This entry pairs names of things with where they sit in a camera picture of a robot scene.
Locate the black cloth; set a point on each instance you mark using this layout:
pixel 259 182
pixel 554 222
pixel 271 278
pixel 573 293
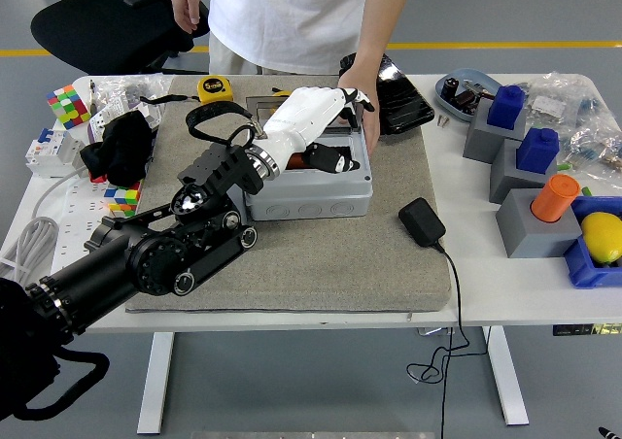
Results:
pixel 116 143

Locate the white purple packet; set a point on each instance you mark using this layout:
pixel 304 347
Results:
pixel 95 121

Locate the yellow square tape measure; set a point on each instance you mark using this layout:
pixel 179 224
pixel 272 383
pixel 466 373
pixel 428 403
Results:
pixel 215 91

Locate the orange cylinder battery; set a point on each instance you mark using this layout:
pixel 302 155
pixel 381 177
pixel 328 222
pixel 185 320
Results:
pixel 554 201
pixel 297 160

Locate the yellow lemon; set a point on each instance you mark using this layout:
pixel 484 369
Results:
pixel 602 237

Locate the small red object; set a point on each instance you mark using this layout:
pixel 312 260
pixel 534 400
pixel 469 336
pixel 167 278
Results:
pixel 98 178

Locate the person's right hand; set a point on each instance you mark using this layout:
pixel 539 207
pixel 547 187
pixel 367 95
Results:
pixel 185 11

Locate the black foil-wrapped device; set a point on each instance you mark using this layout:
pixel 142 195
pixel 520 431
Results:
pixel 403 104

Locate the grey block holder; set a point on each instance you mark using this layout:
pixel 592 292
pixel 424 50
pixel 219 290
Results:
pixel 505 177
pixel 481 138
pixel 529 235

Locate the black table control panel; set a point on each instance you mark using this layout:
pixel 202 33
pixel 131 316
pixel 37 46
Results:
pixel 583 330

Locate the person's left forearm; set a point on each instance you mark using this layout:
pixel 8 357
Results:
pixel 384 21

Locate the brown electronic parts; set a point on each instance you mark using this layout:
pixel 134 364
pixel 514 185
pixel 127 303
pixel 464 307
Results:
pixel 464 100

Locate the person's left hand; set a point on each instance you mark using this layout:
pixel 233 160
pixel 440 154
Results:
pixel 371 89

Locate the clear plastic bag with parts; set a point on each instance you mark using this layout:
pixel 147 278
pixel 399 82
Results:
pixel 126 89

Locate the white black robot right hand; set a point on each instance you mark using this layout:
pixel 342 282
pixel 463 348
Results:
pixel 610 433

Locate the Rubik's cube white face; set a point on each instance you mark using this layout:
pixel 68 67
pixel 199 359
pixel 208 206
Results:
pixel 68 106

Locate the white power strip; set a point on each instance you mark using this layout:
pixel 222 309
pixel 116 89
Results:
pixel 78 215

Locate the black capacitor in dish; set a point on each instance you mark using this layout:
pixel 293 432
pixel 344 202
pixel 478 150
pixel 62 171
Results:
pixel 449 88

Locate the blue battery block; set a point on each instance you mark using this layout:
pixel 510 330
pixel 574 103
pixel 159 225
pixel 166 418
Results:
pixel 507 109
pixel 537 152

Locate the grey plastic box clear lid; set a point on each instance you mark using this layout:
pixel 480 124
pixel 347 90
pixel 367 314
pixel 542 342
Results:
pixel 311 201

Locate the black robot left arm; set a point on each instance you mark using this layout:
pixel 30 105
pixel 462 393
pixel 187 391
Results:
pixel 160 259

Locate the white table leg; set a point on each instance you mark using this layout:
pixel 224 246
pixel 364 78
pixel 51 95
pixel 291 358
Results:
pixel 505 376
pixel 155 385

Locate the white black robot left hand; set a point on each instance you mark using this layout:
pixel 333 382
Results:
pixel 301 118

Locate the blue-grey dish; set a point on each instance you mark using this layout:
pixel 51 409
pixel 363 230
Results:
pixel 466 77

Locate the white circuit breaker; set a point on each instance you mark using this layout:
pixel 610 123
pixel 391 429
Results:
pixel 48 152

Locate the clear bag of white parts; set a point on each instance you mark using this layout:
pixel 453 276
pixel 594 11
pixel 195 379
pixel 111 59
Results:
pixel 549 101

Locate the blue plastic bin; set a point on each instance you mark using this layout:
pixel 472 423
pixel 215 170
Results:
pixel 583 264

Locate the black office chair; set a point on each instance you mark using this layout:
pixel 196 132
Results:
pixel 107 21

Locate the Rubik's cube yellow face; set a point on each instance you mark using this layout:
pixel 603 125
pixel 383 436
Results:
pixel 124 198

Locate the black power adapter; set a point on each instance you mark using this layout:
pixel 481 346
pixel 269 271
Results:
pixel 422 220

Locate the person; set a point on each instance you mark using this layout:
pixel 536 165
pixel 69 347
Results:
pixel 282 16

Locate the clear bag of resistors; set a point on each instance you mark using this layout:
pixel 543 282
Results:
pixel 597 143

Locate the grey-brown mat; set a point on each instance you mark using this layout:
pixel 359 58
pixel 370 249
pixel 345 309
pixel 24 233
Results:
pixel 340 274

